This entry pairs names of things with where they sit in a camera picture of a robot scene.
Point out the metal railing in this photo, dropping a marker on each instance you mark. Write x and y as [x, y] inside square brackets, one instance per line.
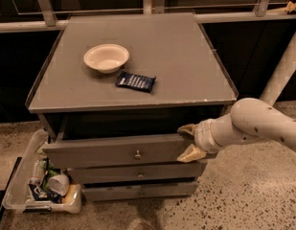
[42, 15]

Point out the grey bottom drawer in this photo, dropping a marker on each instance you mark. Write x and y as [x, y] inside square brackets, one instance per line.
[140, 191]

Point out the white bowl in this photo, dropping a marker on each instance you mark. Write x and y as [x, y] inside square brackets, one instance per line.
[106, 58]

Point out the grey drawer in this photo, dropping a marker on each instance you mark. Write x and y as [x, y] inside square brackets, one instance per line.
[116, 151]
[140, 191]
[135, 173]

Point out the blue snack packet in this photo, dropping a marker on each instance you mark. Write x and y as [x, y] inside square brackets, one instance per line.
[135, 82]

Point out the yellow sponge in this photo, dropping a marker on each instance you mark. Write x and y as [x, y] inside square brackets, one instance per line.
[69, 197]

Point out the green snack bag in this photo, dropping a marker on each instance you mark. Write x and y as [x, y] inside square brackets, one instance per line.
[49, 170]

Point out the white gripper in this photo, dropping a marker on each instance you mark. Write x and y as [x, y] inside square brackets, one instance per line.
[202, 136]

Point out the yellow cloth on railing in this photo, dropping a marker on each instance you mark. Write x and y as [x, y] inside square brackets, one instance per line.
[290, 7]

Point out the grey drawer cabinet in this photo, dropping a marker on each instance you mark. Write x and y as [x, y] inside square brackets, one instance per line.
[75, 102]

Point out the grey top drawer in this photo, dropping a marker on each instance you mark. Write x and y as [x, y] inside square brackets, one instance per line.
[116, 151]

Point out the clear plastic bin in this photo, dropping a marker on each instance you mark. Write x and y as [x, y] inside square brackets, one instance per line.
[29, 171]

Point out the blue white packet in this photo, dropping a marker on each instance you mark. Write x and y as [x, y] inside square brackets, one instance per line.
[40, 194]

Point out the white paper cup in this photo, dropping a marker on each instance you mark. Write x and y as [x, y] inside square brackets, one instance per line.
[59, 184]

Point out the grey middle drawer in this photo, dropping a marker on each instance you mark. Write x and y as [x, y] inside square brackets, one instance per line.
[135, 173]

